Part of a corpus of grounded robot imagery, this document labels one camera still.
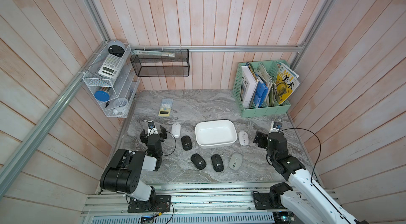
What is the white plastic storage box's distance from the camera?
35.9 inches

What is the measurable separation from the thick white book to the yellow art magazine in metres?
0.15

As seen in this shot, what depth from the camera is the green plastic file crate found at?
95 centimetres

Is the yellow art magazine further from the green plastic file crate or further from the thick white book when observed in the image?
the thick white book
